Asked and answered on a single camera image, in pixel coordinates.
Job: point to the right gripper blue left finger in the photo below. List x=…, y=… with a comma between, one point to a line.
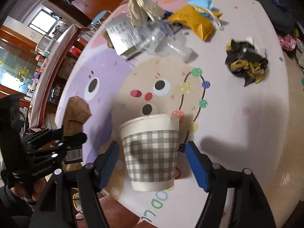
x=104, y=165

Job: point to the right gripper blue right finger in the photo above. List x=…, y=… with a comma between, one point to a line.
x=200, y=165

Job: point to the grey checked paper cup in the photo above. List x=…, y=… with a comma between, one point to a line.
x=150, y=145

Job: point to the brown pulp egg tray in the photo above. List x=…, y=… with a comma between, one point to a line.
x=76, y=114

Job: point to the black yellow wrapper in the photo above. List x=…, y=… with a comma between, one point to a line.
x=244, y=61

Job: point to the silver grey carton box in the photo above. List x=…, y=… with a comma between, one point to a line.
x=121, y=33

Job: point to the clear plastic bottle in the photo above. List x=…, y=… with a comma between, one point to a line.
x=160, y=38

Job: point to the yellow mailer bag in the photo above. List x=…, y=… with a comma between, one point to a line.
x=199, y=20

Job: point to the beige paper bag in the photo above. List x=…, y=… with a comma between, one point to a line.
x=142, y=10

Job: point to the blue face mask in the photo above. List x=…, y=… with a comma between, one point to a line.
x=204, y=4

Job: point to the person left hand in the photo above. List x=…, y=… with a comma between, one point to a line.
x=23, y=197

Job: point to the cartoon printed tablecloth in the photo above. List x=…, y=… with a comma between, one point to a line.
x=238, y=126

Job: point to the blue round stool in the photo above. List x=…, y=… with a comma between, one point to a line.
x=100, y=16

